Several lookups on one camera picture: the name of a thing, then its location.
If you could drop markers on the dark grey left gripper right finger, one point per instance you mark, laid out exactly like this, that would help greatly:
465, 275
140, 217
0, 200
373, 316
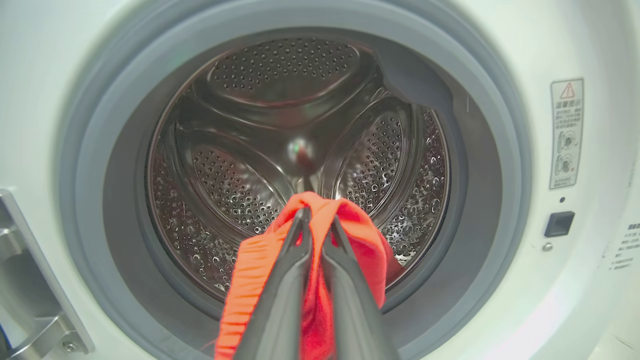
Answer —
352, 310

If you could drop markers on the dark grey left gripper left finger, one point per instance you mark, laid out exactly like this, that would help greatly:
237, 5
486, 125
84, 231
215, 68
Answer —
280, 305

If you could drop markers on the red and white garment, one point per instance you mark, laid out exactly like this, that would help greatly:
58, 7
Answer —
365, 250

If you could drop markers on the round black glass washer door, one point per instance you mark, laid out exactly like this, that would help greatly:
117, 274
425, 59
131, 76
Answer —
30, 300

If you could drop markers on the white front-load washing machine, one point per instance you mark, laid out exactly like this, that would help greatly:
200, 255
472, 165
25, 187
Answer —
525, 300

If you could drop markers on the white warning label sticker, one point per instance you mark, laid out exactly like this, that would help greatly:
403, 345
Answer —
566, 135

